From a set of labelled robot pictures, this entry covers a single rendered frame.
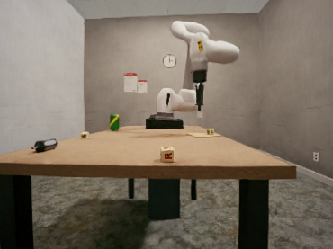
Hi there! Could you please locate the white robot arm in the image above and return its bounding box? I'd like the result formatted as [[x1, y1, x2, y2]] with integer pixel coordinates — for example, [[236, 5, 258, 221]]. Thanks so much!
[[150, 21, 239, 120]]

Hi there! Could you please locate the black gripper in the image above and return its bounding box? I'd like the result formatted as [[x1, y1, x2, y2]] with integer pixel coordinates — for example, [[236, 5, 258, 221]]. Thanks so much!
[[193, 71, 207, 118]]

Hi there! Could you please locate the pale yellow mat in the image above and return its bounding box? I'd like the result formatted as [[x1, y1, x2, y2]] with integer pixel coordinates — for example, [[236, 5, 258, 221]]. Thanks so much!
[[186, 133, 222, 138]]

